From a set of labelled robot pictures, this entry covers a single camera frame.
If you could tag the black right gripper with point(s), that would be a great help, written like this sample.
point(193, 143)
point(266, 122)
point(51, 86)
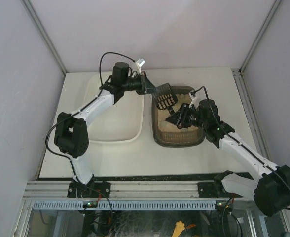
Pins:
point(182, 116)

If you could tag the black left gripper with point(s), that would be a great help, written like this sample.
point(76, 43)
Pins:
point(144, 84)

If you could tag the black slotted litter scoop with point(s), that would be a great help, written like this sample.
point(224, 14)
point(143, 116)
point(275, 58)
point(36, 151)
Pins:
point(165, 98)

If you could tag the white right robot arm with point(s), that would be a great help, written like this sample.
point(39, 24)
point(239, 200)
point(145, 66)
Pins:
point(269, 186)

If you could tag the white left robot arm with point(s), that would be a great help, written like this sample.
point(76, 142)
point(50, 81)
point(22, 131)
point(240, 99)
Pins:
point(71, 131)

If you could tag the grey round litter clump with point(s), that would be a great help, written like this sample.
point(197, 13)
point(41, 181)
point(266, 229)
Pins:
point(163, 123)

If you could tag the dark translucent litter box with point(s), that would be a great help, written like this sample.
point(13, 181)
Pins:
point(170, 135)

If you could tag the white plastic bin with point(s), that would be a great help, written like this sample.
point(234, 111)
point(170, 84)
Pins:
point(119, 123)

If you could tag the yellow paw shaped object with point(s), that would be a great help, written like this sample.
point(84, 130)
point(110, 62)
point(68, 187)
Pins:
point(179, 228)

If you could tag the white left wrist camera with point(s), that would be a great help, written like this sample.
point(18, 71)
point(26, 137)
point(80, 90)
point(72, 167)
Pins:
point(137, 65)

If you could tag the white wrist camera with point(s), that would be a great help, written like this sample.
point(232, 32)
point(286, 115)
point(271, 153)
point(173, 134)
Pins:
point(195, 99)
point(137, 65)

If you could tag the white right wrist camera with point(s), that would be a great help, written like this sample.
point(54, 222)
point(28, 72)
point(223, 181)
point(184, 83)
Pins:
point(195, 99)

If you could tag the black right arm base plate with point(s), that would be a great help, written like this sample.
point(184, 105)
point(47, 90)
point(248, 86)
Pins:
point(220, 188)

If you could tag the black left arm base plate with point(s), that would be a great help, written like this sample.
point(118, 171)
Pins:
point(94, 189)

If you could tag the grey slotted cable duct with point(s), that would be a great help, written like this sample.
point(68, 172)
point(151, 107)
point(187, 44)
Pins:
point(123, 205)

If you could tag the aluminium front frame rail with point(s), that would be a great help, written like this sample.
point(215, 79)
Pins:
point(120, 190)

